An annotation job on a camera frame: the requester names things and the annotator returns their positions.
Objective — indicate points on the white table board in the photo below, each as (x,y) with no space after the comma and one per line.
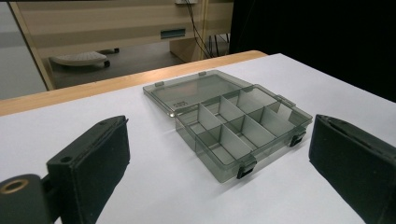
(174,193)

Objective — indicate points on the white wheeled base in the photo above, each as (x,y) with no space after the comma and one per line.
(77,58)

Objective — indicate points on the black curtain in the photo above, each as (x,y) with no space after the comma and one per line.
(311,40)

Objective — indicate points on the light wooden desk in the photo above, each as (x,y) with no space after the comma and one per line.
(93,25)

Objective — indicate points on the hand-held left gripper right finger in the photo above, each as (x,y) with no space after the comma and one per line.
(358,161)

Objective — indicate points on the transparent grey compartment box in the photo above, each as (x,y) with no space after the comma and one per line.
(236,124)

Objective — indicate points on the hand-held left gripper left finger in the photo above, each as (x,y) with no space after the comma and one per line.
(93,161)

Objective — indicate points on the white power strip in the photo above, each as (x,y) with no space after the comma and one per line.
(186,1)

